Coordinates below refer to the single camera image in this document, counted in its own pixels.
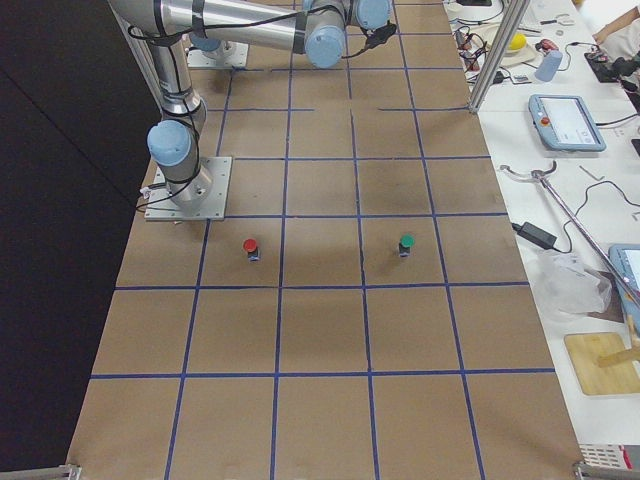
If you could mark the aluminium frame post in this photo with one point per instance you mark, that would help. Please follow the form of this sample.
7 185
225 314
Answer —
512 18

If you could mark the clear plastic bag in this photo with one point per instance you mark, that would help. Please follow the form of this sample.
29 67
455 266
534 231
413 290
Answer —
563 283

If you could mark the green push button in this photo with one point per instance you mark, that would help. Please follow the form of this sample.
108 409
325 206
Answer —
405 244

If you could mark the black power adapter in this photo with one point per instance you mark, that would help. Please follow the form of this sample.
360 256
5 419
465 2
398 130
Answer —
535 235

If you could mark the yellow lemon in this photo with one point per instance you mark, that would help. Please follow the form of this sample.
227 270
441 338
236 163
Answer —
517 43

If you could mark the blue teach pendant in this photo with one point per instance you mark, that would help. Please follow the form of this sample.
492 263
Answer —
625 257
564 123

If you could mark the translucent blue cup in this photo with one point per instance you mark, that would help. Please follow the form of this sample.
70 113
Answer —
549 66

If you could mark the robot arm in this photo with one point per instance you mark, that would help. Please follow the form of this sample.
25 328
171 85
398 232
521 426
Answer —
317 31

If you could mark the metal reacher stick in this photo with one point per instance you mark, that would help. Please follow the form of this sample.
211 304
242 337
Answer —
542 177

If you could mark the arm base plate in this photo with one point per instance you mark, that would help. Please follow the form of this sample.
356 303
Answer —
204 198
228 56

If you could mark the red push button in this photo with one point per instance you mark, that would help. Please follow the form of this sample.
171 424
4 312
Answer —
252 249

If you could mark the wooden cutting board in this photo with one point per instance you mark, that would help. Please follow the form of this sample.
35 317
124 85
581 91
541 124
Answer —
602 363

